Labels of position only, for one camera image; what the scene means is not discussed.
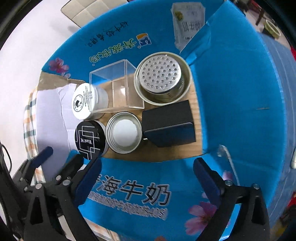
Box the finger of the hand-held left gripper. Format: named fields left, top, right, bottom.
left=20, top=146, right=53, bottom=183
left=50, top=155, right=84, bottom=186

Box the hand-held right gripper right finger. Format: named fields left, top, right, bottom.
left=193, top=158, right=270, bottom=241

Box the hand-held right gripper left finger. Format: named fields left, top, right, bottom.
left=24, top=157, right=102, bottom=241

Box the black round compact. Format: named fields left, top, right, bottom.
left=74, top=120, right=109, bottom=160

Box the blue-grey charger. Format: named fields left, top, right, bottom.
left=142, top=100, right=197, bottom=148

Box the small tin with white filling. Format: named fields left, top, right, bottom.
left=105, top=112, right=142, bottom=154

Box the white round jar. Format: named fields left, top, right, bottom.
left=71, top=83, right=109, bottom=120

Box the blue cardboard box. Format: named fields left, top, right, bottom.
left=37, top=0, right=287, bottom=241

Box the clear acrylic box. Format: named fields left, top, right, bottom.
left=89, top=59, right=145, bottom=113

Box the metal strainer tin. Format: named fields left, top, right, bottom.
left=134, top=53, right=192, bottom=106

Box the checked blanket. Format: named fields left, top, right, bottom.
left=23, top=89, right=121, bottom=241

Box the blue striped tablecloth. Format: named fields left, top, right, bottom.
left=261, top=35, right=296, bottom=232

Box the white padded chair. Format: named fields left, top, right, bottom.
left=60, top=0, right=130, bottom=28

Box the dark waste bin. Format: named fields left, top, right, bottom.
left=262, top=19, right=281, bottom=39

